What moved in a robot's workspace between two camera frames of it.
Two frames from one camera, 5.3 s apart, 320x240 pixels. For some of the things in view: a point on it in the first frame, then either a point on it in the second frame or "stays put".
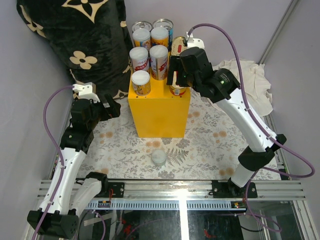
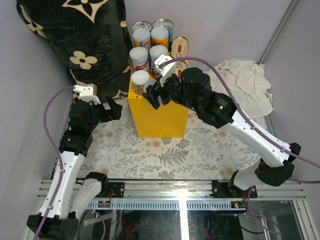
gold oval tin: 177,45 stays put
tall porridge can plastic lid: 142,38 stays put
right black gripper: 174,65 → 151,93
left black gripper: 113,111 stays put
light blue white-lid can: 158,157 → 148,82
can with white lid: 159,62 stays put
